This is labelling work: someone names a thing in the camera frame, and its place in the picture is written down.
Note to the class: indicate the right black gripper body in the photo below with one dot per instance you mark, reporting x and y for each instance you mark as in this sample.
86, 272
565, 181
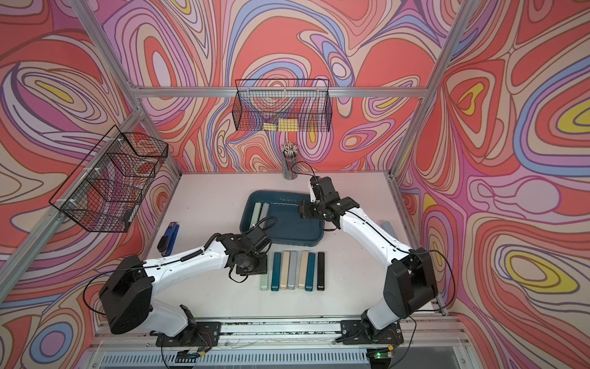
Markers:
312, 210

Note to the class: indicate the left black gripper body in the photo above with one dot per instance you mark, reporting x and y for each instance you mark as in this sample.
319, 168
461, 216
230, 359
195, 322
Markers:
256, 265

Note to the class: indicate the pale green clip bar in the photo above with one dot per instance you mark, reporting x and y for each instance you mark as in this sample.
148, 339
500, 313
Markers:
264, 282

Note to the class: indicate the dark teal clip bar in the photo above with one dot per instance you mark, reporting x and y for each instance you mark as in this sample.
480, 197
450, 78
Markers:
276, 272

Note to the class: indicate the teal plastic storage box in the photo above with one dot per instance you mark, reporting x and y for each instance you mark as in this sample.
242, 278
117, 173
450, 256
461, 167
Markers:
291, 228

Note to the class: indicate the light green clip bar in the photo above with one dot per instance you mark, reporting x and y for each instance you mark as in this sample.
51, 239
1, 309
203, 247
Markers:
255, 214

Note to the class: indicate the light grey clip bar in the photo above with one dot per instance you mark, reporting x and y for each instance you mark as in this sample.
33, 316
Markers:
292, 271

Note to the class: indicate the beige clip bar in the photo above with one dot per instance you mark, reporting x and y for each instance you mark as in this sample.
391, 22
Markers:
285, 264

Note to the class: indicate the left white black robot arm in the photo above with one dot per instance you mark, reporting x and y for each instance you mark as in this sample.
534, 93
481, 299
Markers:
129, 296

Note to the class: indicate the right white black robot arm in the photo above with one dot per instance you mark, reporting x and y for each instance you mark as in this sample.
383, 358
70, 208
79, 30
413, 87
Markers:
410, 281

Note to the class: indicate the black clip bar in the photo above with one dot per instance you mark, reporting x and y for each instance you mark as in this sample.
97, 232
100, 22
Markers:
321, 258

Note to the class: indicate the cream clip bar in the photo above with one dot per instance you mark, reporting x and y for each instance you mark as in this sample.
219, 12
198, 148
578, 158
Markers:
303, 270

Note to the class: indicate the mesh pencil cup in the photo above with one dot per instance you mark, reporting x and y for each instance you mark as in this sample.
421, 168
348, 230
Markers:
289, 151

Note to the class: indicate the blue black stapler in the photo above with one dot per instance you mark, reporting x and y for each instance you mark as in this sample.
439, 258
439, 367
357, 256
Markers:
167, 241

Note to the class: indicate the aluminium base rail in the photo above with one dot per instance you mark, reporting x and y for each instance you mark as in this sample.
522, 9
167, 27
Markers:
424, 341

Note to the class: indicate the black wire basket back wall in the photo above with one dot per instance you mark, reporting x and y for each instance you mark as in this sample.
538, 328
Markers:
263, 100

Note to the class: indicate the black wire basket wall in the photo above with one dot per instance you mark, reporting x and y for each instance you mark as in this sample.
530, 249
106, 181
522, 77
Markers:
263, 100
105, 191

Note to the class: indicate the black wire basket left wall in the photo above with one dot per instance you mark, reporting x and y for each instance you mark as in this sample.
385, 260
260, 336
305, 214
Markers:
105, 191

